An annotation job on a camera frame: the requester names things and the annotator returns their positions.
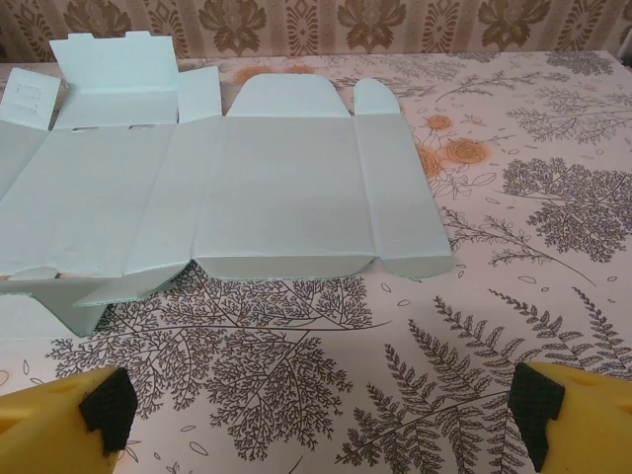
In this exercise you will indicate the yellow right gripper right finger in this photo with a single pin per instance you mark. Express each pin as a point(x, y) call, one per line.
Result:
point(587, 419)

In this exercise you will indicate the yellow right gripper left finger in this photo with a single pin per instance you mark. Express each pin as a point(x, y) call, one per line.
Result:
point(44, 424)

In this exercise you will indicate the floral patterned table cover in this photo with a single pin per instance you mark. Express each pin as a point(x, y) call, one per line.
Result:
point(444, 345)

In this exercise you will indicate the light blue paper box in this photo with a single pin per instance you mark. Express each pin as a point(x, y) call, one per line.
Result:
point(276, 187)

